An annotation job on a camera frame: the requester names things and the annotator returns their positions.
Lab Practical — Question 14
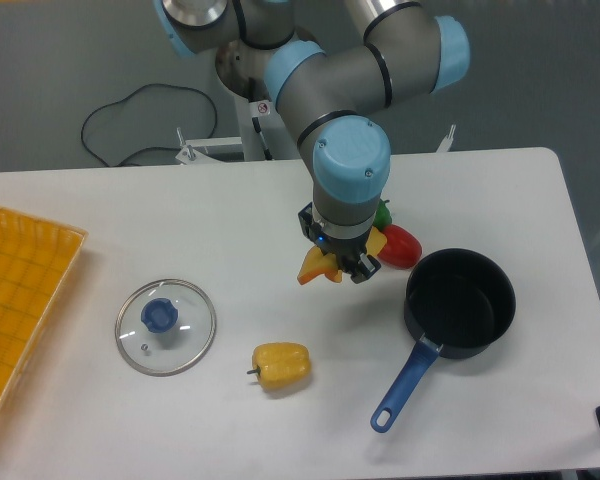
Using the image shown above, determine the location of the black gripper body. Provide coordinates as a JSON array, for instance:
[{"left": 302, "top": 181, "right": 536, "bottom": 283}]
[{"left": 308, "top": 206, "right": 373, "bottom": 266}]

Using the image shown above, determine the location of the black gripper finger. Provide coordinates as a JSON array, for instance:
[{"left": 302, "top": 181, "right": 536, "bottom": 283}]
[
  {"left": 298, "top": 203, "right": 313, "bottom": 239},
  {"left": 348, "top": 253, "right": 381, "bottom": 284}
]

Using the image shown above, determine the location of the yellow bread slice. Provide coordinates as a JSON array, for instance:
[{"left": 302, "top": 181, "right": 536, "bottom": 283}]
[{"left": 297, "top": 227, "right": 388, "bottom": 285}]

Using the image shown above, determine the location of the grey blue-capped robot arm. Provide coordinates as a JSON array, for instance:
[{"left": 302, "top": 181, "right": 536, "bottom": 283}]
[{"left": 154, "top": 1, "right": 471, "bottom": 283}]

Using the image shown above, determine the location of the red bell pepper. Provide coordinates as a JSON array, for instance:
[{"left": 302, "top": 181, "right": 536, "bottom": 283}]
[{"left": 379, "top": 224, "right": 422, "bottom": 269}]

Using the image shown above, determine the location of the green bell pepper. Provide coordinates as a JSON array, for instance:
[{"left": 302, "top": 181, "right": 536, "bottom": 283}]
[{"left": 373, "top": 200, "right": 393, "bottom": 231}]

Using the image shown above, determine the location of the yellow bell pepper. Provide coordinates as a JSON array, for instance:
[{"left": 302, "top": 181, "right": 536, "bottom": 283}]
[{"left": 247, "top": 342, "right": 312, "bottom": 391}]

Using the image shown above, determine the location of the glass lid with blue knob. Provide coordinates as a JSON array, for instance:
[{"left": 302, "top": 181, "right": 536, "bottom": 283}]
[{"left": 115, "top": 279, "right": 217, "bottom": 377}]

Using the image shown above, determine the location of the yellow woven basket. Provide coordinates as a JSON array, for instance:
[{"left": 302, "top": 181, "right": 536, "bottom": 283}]
[{"left": 0, "top": 206, "right": 88, "bottom": 411}]

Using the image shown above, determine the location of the black pot with blue handle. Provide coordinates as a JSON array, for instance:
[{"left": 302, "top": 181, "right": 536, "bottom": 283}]
[{"left": 370, "top": 248, "right": 516, "bottom": 433}]

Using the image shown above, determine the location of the black cable on floor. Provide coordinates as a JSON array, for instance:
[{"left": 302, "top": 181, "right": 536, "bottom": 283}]
[{"left": 81, "top": 83, "right": 218, "bottom": 168}]

